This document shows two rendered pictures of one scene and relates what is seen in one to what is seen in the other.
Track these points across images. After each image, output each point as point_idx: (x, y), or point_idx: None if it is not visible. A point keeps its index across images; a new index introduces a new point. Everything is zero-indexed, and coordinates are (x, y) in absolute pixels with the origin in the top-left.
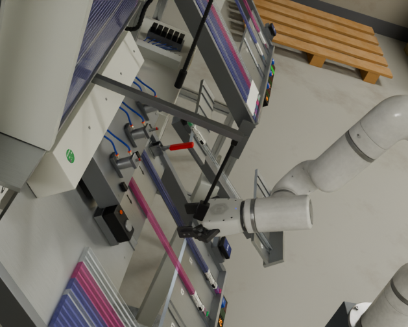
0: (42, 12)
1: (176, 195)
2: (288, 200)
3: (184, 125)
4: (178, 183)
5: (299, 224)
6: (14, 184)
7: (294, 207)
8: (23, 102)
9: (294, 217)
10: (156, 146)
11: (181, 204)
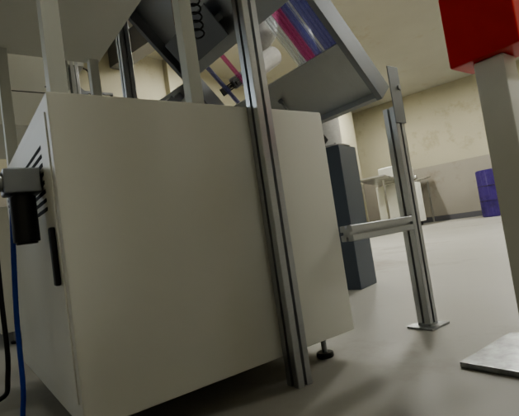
0: None
1: (210, 94)
2: (263, 50)
3: (175, 98)
4: (207, 85)
5: (277, 54)
6: None
7: (269, 49)
8: None
9: (273, 51)
10: None
11: (215, 100)
